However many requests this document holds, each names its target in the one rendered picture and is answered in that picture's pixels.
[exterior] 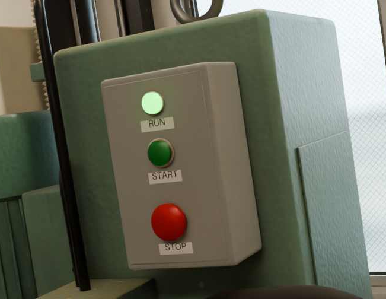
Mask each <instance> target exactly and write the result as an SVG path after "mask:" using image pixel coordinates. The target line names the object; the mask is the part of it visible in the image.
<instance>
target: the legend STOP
mask: <svg viewBox="0 0 386 299"><path fill-rule="evenodd" d="M159 250H160V255H175V254H188V253H193V248H192V243H191V242H188V243H168V244H159Z"/></svg>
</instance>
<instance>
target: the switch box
mask: <svg viewBox="0 0 386 299"><path fill-rule="evenodd" d="M151 90H155V91H158V92H160V93H161V94H162V96H163V97H164V100H165V107H164V110H163V111H162V112H161V113H160V114H158V115H156V116H151V115H148V114H147V113H146V112H145V111H144V110H143V108H142V97H143V95H144V94H145V93H146V92H148V91H151ZM101 93H102V97H103V104H104V112H105V116H106V124H107V131H108V136H109V143H110V151H111V158H112V162H113V170H114V177H115V181H116V189H117V196H118V201H119V208H120V216H121V220H122V227H123V235H124V239H125V246H126V254H127V261H128V266H129V269H131V270H148V269H177V268H207V267H221V266H235V265H237V264H239V263H240V262H242V261H243V260H245V259H246V258H248V257H250V256H251V255H253V254H255V253H256V252H257V251H259V250H260V249H261V247H262V243H261V235H260V227H259V220H258V215H257V207H256V199H255V194H254V186H253V179H252V174H251V166H250V158H249V153H248V145H247V138H246V133H245V125H244V117H243V109H242V104H241V97H240V89H239V84H238V76H237V68H236V65H235V63H234V62H201V63H195V64H191V65H185V66H179V67H175V68H168V69H162V70H158V71H152V72H146V73H142V74H135V75H129V76H125V77H119V78H113V79H107V80H104V81H103V82H101ZM166 117H173V121H174V128H172V129H164V130H159V131H150V132H142V131H141V123H140V122H141V121H146V120H154V119H162V118H166ZM157 138H165V139H167V140H168V141H170V142H171V144H172V145H173V147H174V152H175V156H174V160H173V162H172V163H171V164H170V165H169V166H168V167H165V168H158V167H155V166H153V165H152V164H151V162H150V161H149V159H148V156H147V149H148V145H149V144H150V142H151V141H152V140H154V139H157ZM173 170H181V176H182V181H179V182H168V183H157V184H149V177H148V173H156V172H162V171H173ZM164 203H172V204H175V205H177V206H178V207H179V208H180V209H181V210H182V211H183V213H184V214H185V217H186V223H187V225H186V230H185V232H184V234H183V235H182V236H181V237H180V238H178V239H176V240H174V241H165V240H162V239H160V238H159V237H158V236H157V235H156V234H155V233H154V231H153V229H152V225H151V216H152V213H153V211H154V210H155V208H156V207H158V206H160V205H162V204H164ZM188 242H191V243H192V248H193V253H188V254H175V255H160V250H159V244H168V243H188Z"/></svg>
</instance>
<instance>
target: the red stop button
mask: <svg viewBox="0 0 386 299"><path fill-rule="evenodd" d="M151 225H152V229H153V231H154V233H155V234H156V235H157V236H158V237H159V238H160V239H162V240H165V241H174V240H176V239H178V238H180V237H181V236H182V235H183V234H184V232H185V230H186V225H187V223H186V217H185V214H184V213H183V211H182V210H181V209H180V208H179V207H178V206H177V205H175V204H172V203H164V204H162V205H160V206H158V207H156V208H155V210H154V211H153V213H152V216H151Z"/></svg>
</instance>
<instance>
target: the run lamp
mask: <svg viewBox="0 0 386 299"><path fill-rule="evenodd" d="M164 107H165V100H164V97H163V96H162V94H161V93H160V92H158V91H155V90H151V91H148V92H146V93H145V94H144V95H143V97H142V108H143V110H144V111H145V112H146V113H147V114H148V115H151V116H156V115H158V114H160V113H161V112H162V111H163V110H164Z"/></svg>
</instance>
